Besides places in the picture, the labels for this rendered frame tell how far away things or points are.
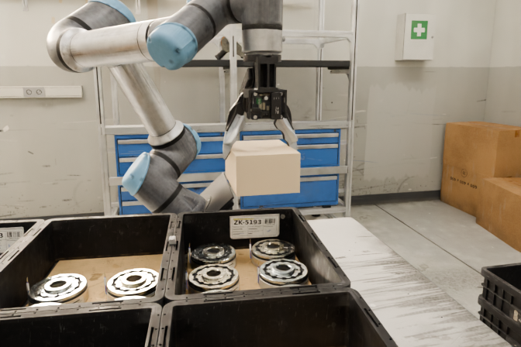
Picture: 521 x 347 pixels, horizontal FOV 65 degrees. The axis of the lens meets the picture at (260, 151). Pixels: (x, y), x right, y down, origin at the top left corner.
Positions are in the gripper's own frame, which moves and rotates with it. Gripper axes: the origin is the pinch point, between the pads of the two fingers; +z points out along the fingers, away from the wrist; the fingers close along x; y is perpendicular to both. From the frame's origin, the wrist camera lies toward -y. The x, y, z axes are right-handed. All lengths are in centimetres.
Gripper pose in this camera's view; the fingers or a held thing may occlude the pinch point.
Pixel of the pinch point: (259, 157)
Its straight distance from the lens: 81.6
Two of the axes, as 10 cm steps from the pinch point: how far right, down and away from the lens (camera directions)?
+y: 2.0, 2.0, -9.6
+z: 0.0, 9.8, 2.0
